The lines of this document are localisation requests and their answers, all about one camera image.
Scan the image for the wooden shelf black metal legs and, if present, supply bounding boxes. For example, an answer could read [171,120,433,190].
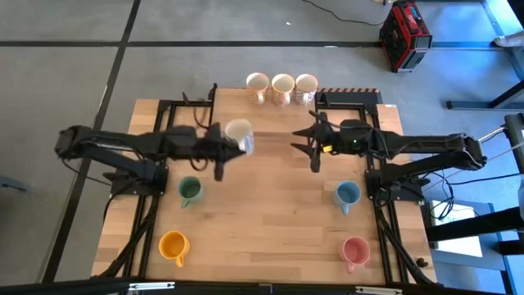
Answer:
[207,84,321,140]

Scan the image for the black desk foot bar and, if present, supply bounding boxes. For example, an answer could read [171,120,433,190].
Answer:
[445,79,524,111]

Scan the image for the black overhead mount beam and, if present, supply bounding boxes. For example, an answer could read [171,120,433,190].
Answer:
[0,277,524,295]

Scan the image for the pink mug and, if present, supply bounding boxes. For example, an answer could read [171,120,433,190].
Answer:
[340,236,372,275]

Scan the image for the white mug yellow dots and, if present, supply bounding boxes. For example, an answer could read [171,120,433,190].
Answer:
[245,72,270,106]

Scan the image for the black aluminium frame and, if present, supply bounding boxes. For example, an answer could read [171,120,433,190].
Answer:
[317,96,437,286]
[97,92,214,279]

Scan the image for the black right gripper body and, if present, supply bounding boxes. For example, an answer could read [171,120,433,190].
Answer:
[314,119,364,159]

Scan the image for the white box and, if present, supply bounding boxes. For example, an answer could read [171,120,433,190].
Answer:
[427,200,484,258]

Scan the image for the black yellow striped bar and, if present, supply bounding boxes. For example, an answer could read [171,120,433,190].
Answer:
[317,86,381,94]

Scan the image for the silver metal bracket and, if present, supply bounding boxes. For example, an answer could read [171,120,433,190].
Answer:
[355,286,403,295]
[129,281,176,292]

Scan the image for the black right aluminium frame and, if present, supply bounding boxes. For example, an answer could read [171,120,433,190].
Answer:
[317,96,437,286]

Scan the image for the black floor cable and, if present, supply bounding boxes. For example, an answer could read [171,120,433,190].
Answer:
[301,0,386,27]

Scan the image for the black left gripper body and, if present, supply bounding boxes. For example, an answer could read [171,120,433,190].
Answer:
[198,121,226,166]

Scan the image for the grey cable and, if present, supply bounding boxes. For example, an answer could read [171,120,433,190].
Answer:
[473,125,524,165]

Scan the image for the blue mug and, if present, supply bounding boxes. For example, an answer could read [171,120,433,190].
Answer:
[332,180,362,216]

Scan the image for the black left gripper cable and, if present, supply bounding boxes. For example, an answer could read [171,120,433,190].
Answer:
[192,107,210,130]
[188,157,209,172]

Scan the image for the grey chair base leg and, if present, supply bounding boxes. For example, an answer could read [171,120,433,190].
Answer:
[0,175,28,193]

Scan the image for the black desk edge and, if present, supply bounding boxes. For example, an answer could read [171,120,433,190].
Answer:
[504,113,524,173]

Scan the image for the red tool case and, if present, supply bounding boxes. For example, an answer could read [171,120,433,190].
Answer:
[378,0,433,74]

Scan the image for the green mug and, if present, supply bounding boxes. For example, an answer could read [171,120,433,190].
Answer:
[177,175,205,210]

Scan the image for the black cable bundle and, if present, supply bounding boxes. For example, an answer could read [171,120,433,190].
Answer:
[419,166,522,225]

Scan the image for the black left aluminium frame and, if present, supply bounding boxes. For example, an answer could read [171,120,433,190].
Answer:
[97,92,214,279]

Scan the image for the person's white shoe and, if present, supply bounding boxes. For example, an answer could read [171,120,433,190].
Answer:
[493,33,524,49]

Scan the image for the black desk beam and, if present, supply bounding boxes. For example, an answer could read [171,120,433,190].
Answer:
[425,206,524,243]

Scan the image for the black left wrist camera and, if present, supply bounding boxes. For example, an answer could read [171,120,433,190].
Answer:
[212,160,226,183]

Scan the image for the white mug orange-red pattern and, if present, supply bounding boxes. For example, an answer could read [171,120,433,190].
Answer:
[271,73,296,107]

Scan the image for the white mug dark geometric pattern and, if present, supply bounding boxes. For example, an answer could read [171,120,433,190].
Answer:
[224,118,255,157]

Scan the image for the white mug dark speckled pattern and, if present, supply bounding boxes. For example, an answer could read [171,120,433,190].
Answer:
[294,73,319,106]

